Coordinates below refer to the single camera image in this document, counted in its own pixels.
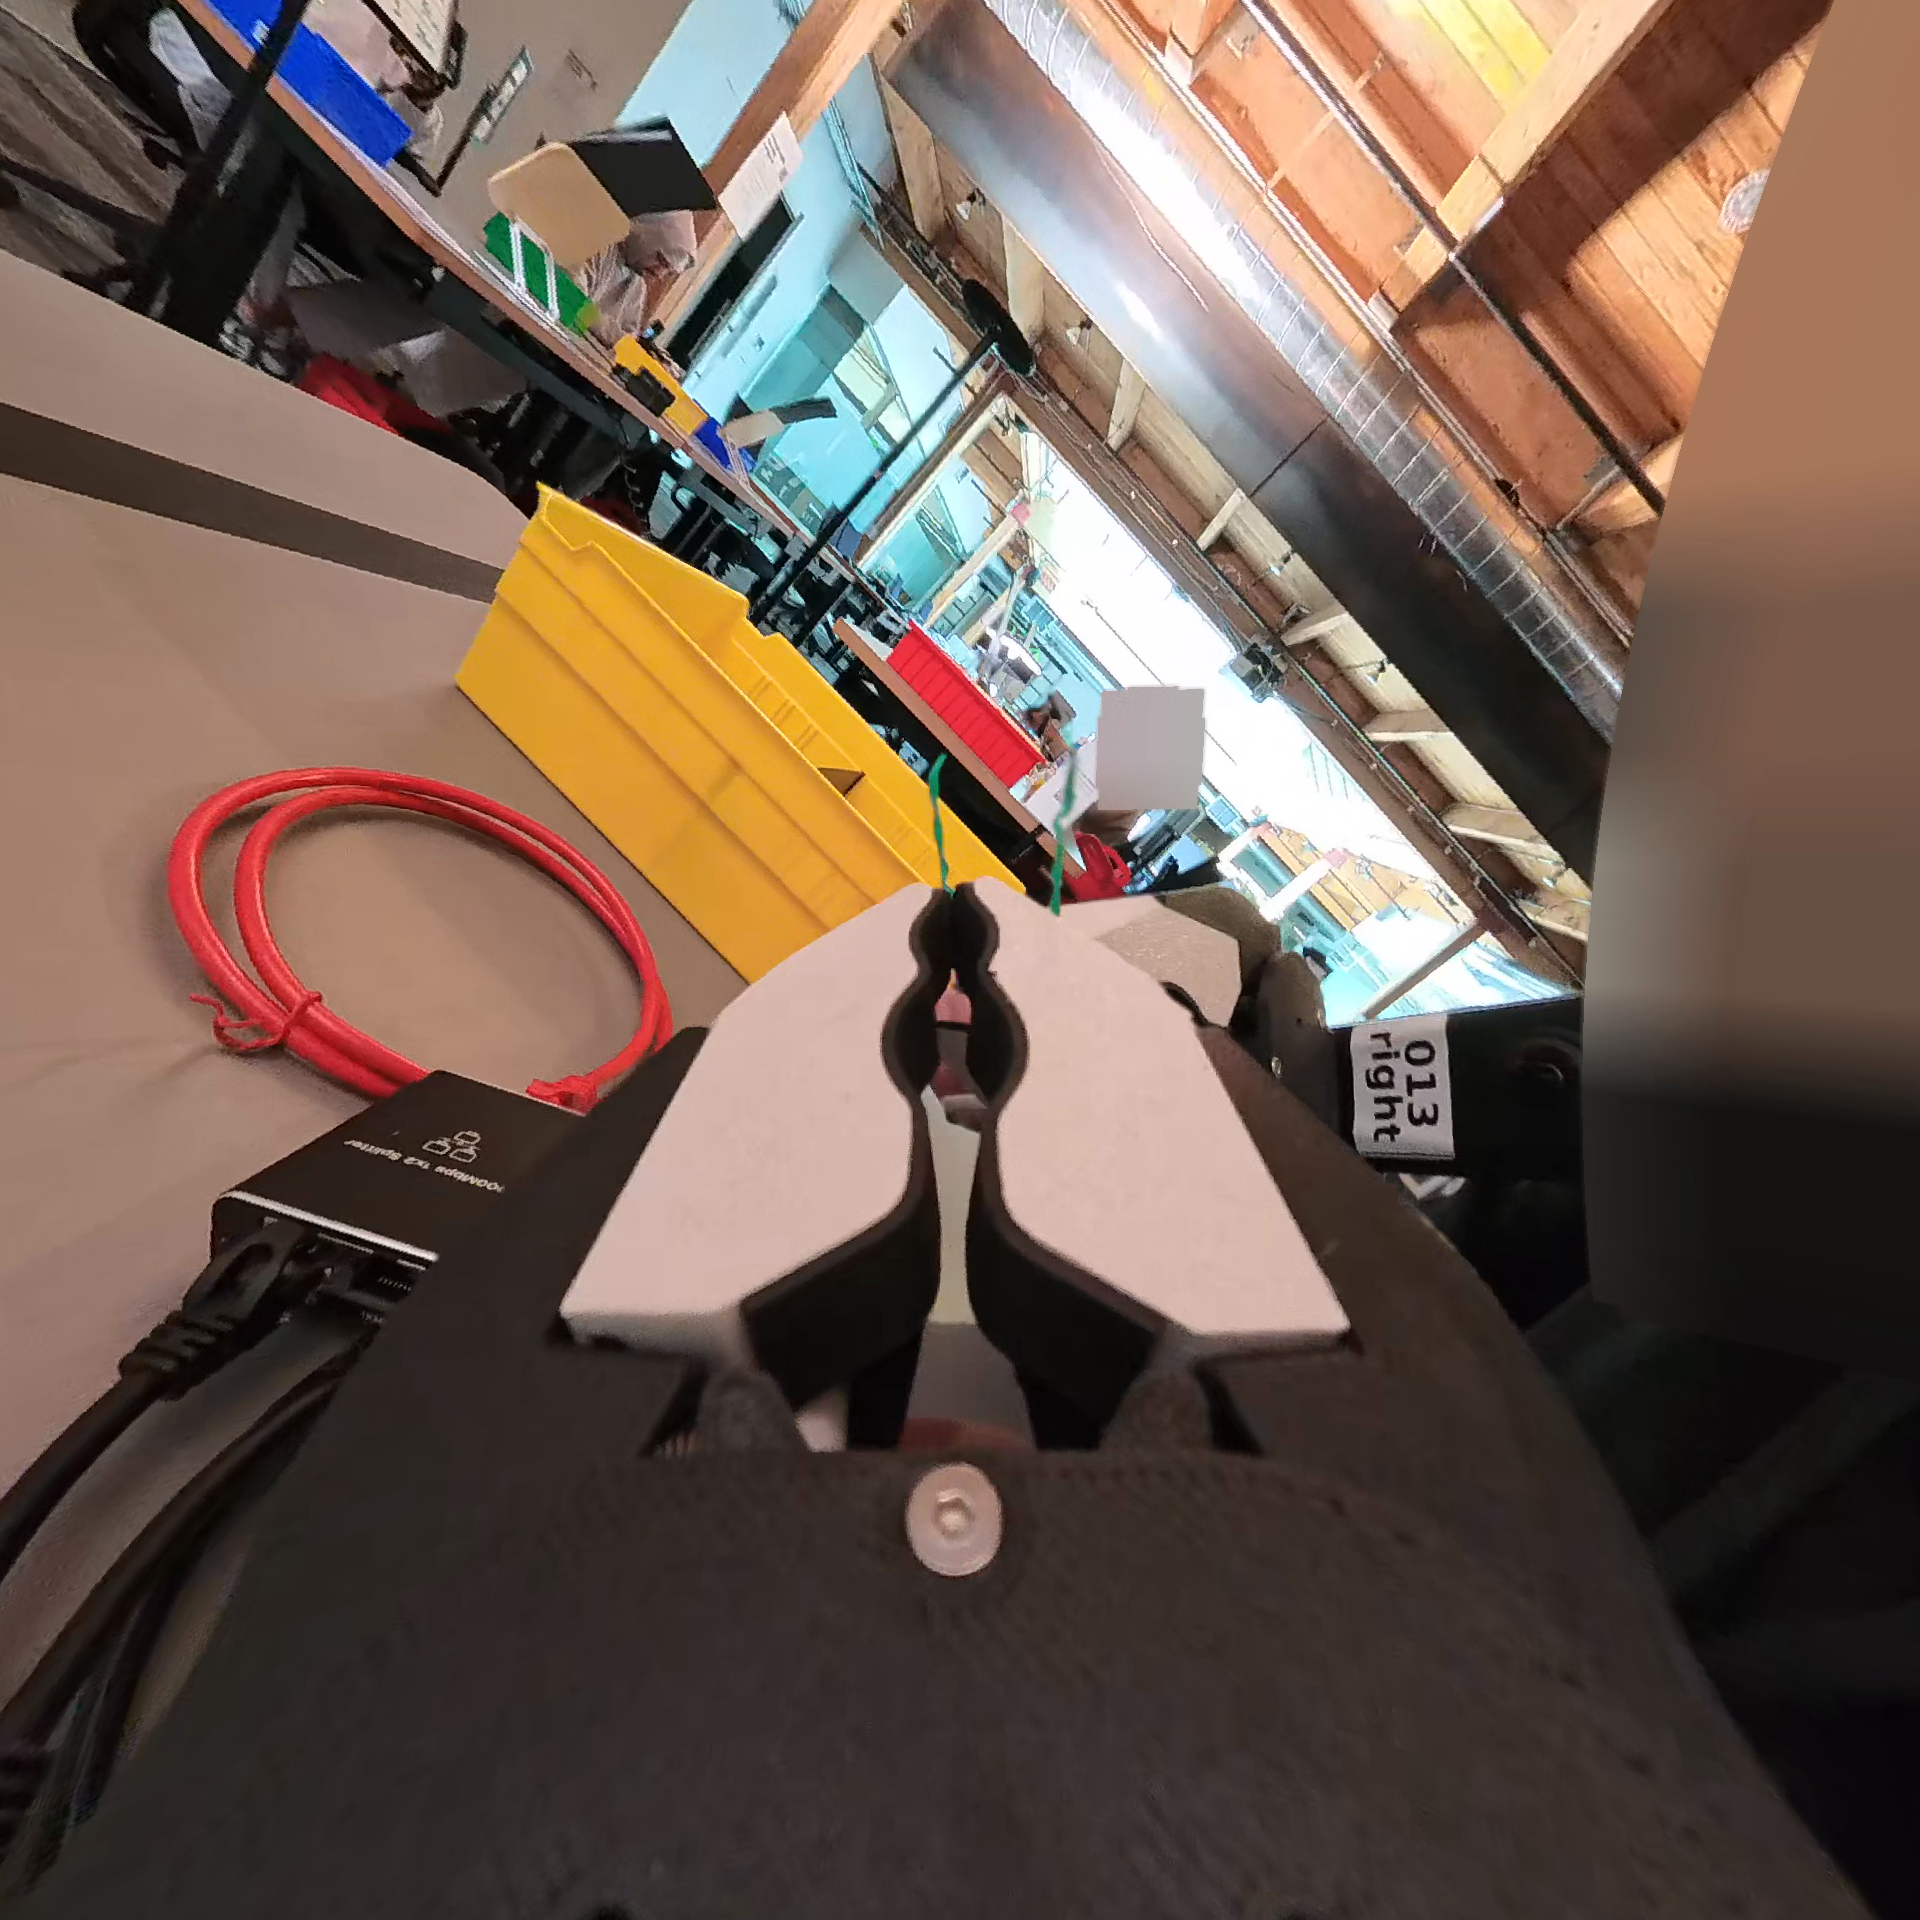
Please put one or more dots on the silver ventilation duct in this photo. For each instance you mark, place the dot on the silver ventilation duct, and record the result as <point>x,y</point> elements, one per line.
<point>1440,511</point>

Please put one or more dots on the long work table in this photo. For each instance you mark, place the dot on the long work table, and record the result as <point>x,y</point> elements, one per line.
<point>435,222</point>

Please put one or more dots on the black light stand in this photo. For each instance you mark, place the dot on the black light stand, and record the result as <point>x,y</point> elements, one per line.
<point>1008,338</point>

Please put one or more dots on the black ethernet splitter box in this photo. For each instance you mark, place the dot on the black ethernet splitter box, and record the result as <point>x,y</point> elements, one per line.
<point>405,1161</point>

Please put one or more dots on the tan and black board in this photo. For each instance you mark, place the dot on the tan and black board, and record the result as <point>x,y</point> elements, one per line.
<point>556,201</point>

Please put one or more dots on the white paper sign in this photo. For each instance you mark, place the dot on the white paper sign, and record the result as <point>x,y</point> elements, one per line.
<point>764,164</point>

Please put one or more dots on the yellow and black box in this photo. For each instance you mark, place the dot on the yellow and black box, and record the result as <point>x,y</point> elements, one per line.
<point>652,368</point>

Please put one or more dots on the green striped box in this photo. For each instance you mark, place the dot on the green striped box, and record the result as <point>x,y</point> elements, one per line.
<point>533,263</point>

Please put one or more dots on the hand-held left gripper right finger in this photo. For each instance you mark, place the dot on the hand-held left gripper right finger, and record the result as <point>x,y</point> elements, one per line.
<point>1154,1170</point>

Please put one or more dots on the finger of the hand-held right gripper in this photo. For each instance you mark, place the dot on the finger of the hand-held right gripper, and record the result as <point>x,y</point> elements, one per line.
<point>1178,954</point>

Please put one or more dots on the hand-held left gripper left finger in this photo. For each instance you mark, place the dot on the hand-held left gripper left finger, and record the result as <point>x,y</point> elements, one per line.
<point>749,1142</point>

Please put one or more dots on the red plastic bin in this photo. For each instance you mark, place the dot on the red plastic bin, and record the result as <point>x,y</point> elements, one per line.
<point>961,698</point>

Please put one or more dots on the yellow plastic bin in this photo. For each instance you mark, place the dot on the yellow plastic bin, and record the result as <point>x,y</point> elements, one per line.
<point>674,751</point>

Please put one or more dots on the green twist tie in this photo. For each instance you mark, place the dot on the green twist tie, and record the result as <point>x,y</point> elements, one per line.
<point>937,825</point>

